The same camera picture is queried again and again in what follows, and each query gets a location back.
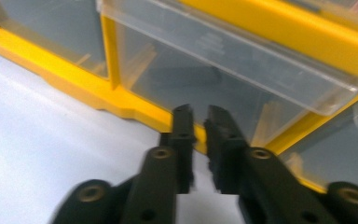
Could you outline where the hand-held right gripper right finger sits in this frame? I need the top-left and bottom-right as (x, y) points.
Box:
(203, 105), (340, 224)

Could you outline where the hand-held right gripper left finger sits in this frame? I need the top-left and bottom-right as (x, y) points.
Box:
(120, 104), (198, 224)

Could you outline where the yellow black drawer organizer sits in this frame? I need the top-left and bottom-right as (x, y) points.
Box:
(0, 0), (358, 194)

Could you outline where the clear plastic drawer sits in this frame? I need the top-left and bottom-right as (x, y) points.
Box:
(100, 0), (358, 147)

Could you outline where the white table sheet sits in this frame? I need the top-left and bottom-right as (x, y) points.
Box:
(0, 46), (241, 224)

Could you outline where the grid of clear drawers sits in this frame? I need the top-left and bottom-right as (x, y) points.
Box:
(0, 0), (358, 198)

